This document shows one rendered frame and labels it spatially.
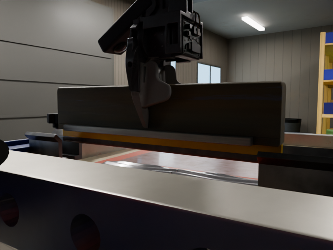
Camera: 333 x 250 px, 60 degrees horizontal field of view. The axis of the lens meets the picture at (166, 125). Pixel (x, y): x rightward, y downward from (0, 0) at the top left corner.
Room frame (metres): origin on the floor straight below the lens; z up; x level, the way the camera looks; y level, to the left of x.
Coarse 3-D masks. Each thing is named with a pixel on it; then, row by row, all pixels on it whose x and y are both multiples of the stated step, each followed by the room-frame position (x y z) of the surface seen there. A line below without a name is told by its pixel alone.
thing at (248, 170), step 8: (208, 160) 0.64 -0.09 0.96; (216, 160) 0.64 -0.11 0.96; (224, 160) 0.64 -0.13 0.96; (232, 160) 0.64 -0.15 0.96; (192, 168) 0.56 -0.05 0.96; (200, 168) 0.56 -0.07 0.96; (208, 168) 0.56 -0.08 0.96; (216, 168) 0.56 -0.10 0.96; (224, 168) 0.56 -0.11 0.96; (232, 168) 0.56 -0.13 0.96; (240, 168) 0.56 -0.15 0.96; (248, 168) 0.56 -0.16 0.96; (256, 168) 0.56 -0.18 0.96; (240, 176) 0.50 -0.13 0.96; (248, 176) 0.50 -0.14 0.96; (256, 176) 0.50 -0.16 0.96
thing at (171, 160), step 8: (136, 152) 0.74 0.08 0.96; (144, 152) 0.74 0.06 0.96; (152, 152) 0.74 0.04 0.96; (160, 152) 0.74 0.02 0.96; (104, 160) 0.64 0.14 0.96; (112, 160) 0.64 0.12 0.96; (120, 160) 0.64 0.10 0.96; (128, 160) 0.64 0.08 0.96; (136, 160) 0.64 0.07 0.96; (144, 160) 0.64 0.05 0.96; (152, 160) 0.64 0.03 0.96; (160, 160) 0.64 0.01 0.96; (168, 160) 0.64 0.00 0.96; (176, 160) 0.64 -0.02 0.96; (184, 160) 0.64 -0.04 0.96; (192, 160) 0.64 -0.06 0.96; (200, 160) 0.64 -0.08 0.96; (176, 168) 0.56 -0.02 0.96; (184, 168) 0.56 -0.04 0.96
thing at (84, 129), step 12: (96, 132) 0.46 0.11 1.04; (108, 132) 0.44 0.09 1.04; (120, 132) 0.43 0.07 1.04; (132, 132) 0.42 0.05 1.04; (144, 132) 0.41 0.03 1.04; (156, 132) 0.40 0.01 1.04; (168, 132) 0.39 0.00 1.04; (180, 132) 0.38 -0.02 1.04; (192, 132) 0.38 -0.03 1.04; (228, 144) 0.34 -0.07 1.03; (240, 144) 0.34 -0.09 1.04; (252, 144) 0.34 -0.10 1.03
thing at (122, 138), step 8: (72, 136) 0.52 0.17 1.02; (80, 136) 0.51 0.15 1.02; (88, 136) 0.50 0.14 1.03; (96, 136) 0.49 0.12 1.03; (104, 136) 0.48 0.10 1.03; (112, 136) 0.47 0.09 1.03; (120, 136) 0.46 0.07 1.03; (128, 136) 0.45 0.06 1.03; (152, 144) 0.43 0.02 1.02; (160, 144) 0.42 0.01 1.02; (168, 144) 0.41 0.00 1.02; (176, 144) 0.41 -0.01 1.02; (184, 144) 0.40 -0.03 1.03; (192, 144) 0.39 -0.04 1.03; (200, 144) 0.39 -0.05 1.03; (208, 144) 0.38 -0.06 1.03; (216, 144) 0.38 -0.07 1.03; (224, 144) 0.37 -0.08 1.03; (232, 152) 0.37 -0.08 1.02; (240, 152) 0.36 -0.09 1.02; (248, 152) 0.35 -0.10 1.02; (256, 152) 0.35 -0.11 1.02; (280, 152) 0.34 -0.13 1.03
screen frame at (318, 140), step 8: (288, 136) 0.87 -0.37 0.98; (296, 136) 0.85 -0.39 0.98; (304, 136) 0.84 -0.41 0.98; (312, 136) 0.83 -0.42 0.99; (320, 136) 0.82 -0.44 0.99; (328, 136) 0.81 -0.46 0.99; (88, 144) 0.67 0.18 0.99; (288, 144) 0.87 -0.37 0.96; (296, 144) 0.85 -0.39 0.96; (304, 144) 0.84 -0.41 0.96; (312, 144) 0.83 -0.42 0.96; (320, 144) 0.82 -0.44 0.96; (328, 144) 0.81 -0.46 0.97; (88, 152) 0.67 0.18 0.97; (96, 152) 0.69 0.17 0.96; (104, 152) 0.72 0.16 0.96
